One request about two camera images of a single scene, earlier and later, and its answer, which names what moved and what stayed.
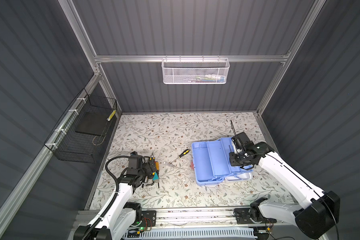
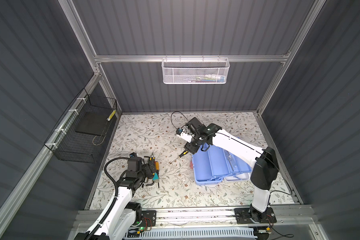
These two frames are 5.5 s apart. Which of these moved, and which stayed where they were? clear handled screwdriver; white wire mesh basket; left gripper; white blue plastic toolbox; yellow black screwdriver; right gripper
Moved: right gripper; clear handled screwdriver
Stayed: left gripper; white wire mesh basket; white blue plastic toolbox; yellow black screwdriver
